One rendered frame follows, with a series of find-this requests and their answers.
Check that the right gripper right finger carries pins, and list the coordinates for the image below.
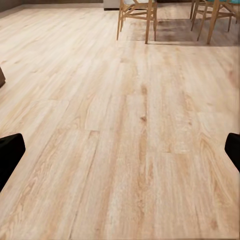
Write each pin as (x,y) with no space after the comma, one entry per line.
(232,148)

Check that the breakfast table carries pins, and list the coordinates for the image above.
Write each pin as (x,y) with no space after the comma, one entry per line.
(212,22)

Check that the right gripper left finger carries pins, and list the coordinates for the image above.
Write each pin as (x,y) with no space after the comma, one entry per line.
(12,149)

